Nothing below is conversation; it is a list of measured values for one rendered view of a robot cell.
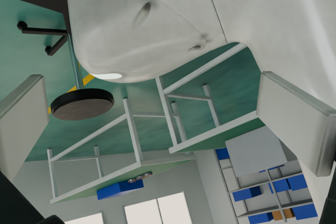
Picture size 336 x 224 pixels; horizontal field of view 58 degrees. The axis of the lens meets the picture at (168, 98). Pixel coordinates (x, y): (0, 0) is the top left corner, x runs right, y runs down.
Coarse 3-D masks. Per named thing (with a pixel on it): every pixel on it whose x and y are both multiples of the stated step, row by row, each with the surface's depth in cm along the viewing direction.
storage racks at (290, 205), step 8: (216, 160) 651; (224, 168) 645; (232, 168) 679; (280, 176) 606; (288, 176) 546; (224, 184) 634; (256, 184) 586; (272, 184) 565; (288, 200) 592; (304, 200) 563; (232, 208) 617; (264, 208) 619; (272, 208) 579; (280, 208) 552; (240, 216) 604
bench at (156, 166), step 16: (128, 112) 316; (144, 112) 333; (176, 112) 374; (80, 144) 377; (48, 160) 425; (64, 160) 438; (96, 160) 480; (144, 160) 299; (160, 160) 315; (176, 160) 332; (112, 176) 321; (128, 176) 348; (80, 192) 373
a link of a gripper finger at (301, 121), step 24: (264, 72) 18; (264, 96) 18; (288, 96) 15; (312, 96) 14; (264, 120) 18; (288, 120) 15; (312, 120) 13; (288, 144) 15; (312, 144) 13; (312, 168) 13
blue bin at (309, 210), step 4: (308, 204) 524; (312, 204) 520; (292, 208) 542; (296, 208) 537; (300, 208) 533; (304, 208) 528; (308, 208) 524; (312, 208) 520; (296, 212) 537; (300, 212) 532; (304, 212) 528; (308, 212) 523; (312, 212) 519; (316, 212) 515; (296, 216) 536; (300, 216) 532; (304, 216) 527; (308, 216) 523; (312, 216) 519; (316, 216) 515
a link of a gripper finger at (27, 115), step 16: (32, 80) 16; (16, 96) 14; (32, 96) 15; (0, 112) 12; (16, 112) 13; (32, 112) 15; (0, 128) 12; (16, 128) 13; (32, 128) 15; (0, 144) 12; (16, 144) 13; (32, 144) 15; (0, 160) 12; (16, 160) 13
